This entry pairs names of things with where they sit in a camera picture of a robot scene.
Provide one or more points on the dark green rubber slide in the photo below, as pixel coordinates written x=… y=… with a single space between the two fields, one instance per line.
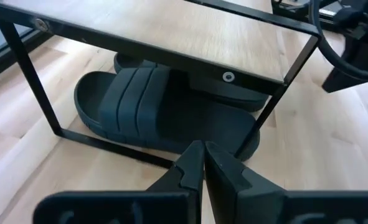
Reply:
x=239 y=99
x=134 y=102

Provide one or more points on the black frame wooden shelf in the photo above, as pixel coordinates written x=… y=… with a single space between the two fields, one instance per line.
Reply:
x=171 y=31

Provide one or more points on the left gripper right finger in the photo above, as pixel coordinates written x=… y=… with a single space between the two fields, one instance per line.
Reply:
x=233 y=193

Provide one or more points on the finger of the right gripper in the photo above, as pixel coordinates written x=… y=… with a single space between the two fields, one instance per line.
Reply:
x=339 y=82

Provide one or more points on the black table frame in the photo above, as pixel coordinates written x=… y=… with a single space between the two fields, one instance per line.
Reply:
x=3 y=60

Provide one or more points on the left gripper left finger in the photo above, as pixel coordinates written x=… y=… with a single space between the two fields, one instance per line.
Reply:
x=186 y=174

